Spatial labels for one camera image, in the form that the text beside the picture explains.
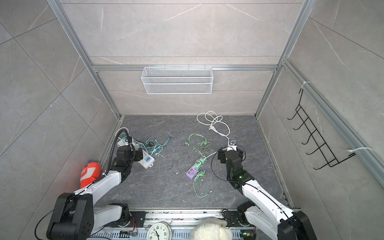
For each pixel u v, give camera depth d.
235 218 0.73
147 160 0.91
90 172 0.83
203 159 0.88
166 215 0.77
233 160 0.60
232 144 0.69
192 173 0.86
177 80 1.00
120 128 1.14
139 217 0.73
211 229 0.54
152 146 1.01
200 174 0.82
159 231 0.67
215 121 1.13
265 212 0.48
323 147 0.63
